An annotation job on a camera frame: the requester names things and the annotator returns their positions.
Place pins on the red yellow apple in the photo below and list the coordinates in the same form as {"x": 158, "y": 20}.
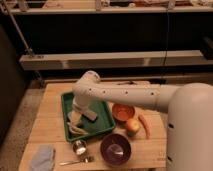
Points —
{"x": 132, "y": 126}

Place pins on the beige banana peel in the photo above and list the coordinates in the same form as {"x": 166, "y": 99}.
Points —
{"x": 75, "y": 130}

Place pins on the blue sponge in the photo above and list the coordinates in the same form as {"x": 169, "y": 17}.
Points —
{"x": 69, "y": 116}

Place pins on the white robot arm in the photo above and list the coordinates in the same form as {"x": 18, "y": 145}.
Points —
{"x": 189, "y": 109}

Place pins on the grey cloth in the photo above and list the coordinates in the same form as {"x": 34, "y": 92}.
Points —
{"x": 44, "y": 159}

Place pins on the orange carrot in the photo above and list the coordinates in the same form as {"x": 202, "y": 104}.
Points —
{"x": 145, "y": 125}

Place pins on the red bowl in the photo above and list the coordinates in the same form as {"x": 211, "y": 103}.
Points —
{"x": 122, "y": 112}

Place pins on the green plastic tray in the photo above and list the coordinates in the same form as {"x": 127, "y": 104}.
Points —
{"x": 103, "y": 124}

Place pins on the small metal cup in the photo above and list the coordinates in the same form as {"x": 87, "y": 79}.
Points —
{"x": 79, "y": 147}

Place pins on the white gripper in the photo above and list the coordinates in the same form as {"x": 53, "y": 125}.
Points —
{"x": 77, "y": 112}

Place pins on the metal shelf rack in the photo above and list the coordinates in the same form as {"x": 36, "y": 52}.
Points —
{"x": 161, "y": 47}

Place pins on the purple bowl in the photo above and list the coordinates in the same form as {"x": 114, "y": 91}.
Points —
{"x": 115, "y": 149}

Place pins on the metal spoon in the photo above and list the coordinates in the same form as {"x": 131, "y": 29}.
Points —
{"x": 84, "y": 160}

